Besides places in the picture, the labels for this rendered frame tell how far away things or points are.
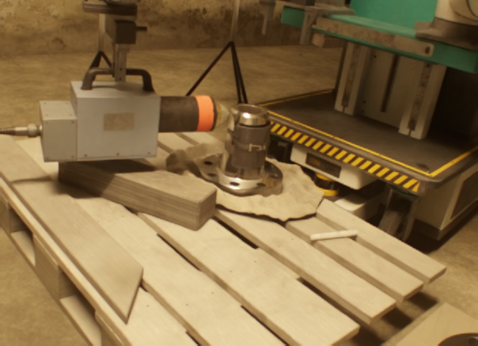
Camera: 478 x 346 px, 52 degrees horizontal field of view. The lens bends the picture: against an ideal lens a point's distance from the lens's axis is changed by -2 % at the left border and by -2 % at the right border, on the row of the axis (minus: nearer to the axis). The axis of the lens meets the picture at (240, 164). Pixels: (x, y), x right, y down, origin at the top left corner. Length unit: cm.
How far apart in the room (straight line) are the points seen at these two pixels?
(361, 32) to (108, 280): 101
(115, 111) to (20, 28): 231
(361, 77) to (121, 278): 111
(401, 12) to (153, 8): 255
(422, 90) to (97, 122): 102
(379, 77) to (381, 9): 25
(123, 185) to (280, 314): 55
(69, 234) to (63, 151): 21
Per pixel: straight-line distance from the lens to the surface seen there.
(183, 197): 126
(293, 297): 113
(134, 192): 134
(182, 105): 134
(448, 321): 145
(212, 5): 426
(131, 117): 128
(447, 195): 167
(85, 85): 130
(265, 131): 144
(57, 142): 128
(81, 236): 121
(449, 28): 147
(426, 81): 171
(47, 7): 357
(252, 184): 145
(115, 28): 123
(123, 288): 106
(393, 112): 182
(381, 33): 154
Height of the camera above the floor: 82
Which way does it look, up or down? 23 degrees down
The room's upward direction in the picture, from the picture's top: 8 degrees clockwise
